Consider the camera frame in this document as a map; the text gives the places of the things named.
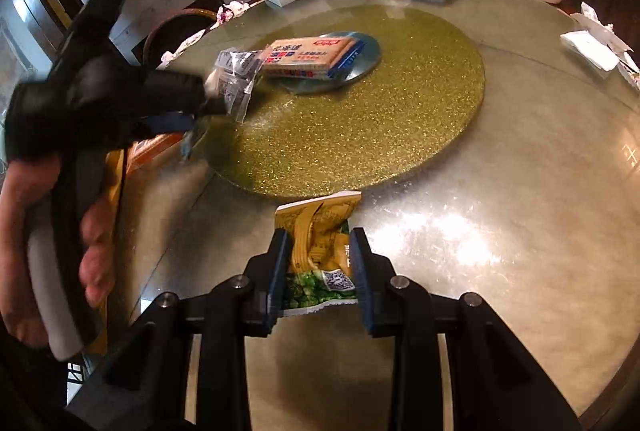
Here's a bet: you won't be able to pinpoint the wooden chair with yellow rim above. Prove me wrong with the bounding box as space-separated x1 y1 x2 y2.
141 9 217 68

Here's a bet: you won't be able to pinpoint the white wrappers near chair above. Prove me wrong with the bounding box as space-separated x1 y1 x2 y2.
156 29 206 70

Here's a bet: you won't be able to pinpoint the clear blue-green snack bag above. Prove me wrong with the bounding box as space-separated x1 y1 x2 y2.
204 48 264 124

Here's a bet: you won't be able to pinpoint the white napkin pile right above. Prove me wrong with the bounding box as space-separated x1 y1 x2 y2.
560 2 639 90

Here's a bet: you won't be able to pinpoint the gold glitter lazy susan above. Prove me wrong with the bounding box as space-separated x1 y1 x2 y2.
202 4 485 198

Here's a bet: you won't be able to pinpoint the green pea snack bag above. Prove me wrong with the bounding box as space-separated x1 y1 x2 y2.
274 191 361 316

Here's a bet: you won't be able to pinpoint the long cracker pack blue end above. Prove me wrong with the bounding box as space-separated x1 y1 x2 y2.
262 36 364 80

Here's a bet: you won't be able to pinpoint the yellow cardboard tray box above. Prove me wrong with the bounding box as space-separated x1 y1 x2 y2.
80 134 182 354

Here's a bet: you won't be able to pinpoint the crumpled tissue with spoon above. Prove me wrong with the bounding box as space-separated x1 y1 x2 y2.
212 0 250 29

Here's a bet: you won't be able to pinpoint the person left hand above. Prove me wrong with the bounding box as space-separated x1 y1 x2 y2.
0 155 122 350

